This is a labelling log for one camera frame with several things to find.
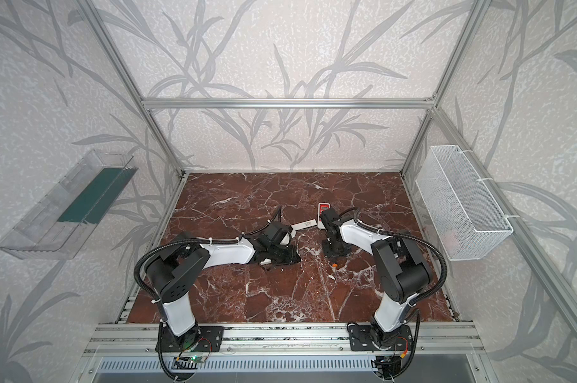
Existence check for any green circuit board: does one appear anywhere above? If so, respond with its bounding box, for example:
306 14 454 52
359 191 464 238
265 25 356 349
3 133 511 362
175 355 209 364

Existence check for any white wire mesh basket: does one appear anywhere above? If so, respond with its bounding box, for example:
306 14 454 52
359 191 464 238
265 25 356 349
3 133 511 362
416 145 513 261

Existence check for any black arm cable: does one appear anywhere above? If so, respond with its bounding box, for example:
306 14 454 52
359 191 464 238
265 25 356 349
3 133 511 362
133 205 285 379
338 207 448 307

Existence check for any clear plastic wall tray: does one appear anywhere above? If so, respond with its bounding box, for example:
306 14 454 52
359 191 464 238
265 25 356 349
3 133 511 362
0 149 138 260

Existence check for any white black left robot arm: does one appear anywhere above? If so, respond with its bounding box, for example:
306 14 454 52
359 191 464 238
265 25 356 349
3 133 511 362
133 221 301 352

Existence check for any aluminium cage frame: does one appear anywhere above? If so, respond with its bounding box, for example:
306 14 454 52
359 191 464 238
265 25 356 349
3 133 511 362
77 1 577 339

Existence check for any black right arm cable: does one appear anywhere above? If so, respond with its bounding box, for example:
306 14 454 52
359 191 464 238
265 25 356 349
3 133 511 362
338 207 448 307

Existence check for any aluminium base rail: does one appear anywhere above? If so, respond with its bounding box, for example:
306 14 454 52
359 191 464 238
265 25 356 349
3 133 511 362
83 322 485 357

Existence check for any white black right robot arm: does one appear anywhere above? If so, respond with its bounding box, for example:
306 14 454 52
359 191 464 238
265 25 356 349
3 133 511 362
319 208 433 350

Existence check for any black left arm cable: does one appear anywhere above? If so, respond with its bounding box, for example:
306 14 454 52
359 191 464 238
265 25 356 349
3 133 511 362
133 205 285 379

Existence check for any red white remote control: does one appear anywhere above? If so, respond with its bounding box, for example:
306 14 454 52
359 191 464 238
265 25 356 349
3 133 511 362
316 202 332 230

